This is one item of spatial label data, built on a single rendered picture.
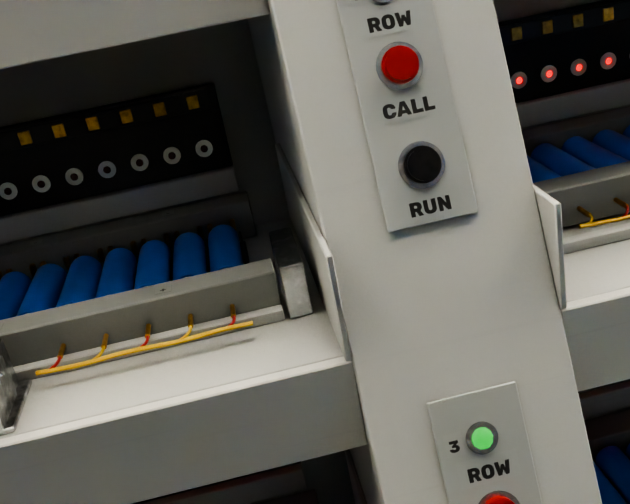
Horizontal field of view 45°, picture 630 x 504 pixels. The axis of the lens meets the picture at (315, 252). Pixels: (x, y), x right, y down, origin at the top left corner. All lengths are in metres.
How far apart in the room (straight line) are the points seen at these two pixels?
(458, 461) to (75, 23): 0.25
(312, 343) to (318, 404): 0.03
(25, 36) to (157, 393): 0.16
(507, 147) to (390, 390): 0.12
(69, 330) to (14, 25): 0.14
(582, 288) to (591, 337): 0.02
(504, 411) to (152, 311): 0.17
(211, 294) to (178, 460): 0.08
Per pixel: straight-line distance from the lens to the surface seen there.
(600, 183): 0.43
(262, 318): 0.37
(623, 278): 0.38
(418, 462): 0.35
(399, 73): 0.33
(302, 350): 0.35
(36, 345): 0.39
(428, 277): 0.33
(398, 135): 0.33
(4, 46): 0.36
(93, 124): 0.49
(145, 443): 0.34
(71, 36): 0.36
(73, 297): 0.41
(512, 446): 0.35
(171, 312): 0.38
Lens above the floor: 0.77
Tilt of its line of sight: 2 degrees down
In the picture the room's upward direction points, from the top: 13 degrees counter-clockwise
